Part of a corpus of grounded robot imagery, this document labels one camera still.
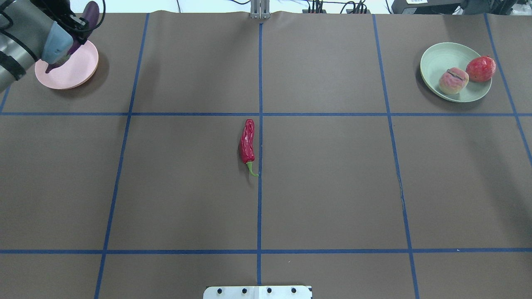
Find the red chili pepper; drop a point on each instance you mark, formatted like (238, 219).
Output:
(246, 146)

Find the yellow pink peach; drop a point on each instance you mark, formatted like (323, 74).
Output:
(453, 80)

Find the purple eggplant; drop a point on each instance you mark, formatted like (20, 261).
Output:
(80, 28)

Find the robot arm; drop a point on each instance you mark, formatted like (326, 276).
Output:
(28, 35)

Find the light green plate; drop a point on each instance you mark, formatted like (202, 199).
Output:
(445, 55)

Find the pink plate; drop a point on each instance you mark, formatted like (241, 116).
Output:
(76, 71)

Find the black power adapter box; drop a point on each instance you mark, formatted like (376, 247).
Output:
(425, 7)

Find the aluminium frame post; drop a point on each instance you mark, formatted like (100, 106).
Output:
(260, 9)

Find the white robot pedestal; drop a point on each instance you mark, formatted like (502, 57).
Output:
(259, 292)

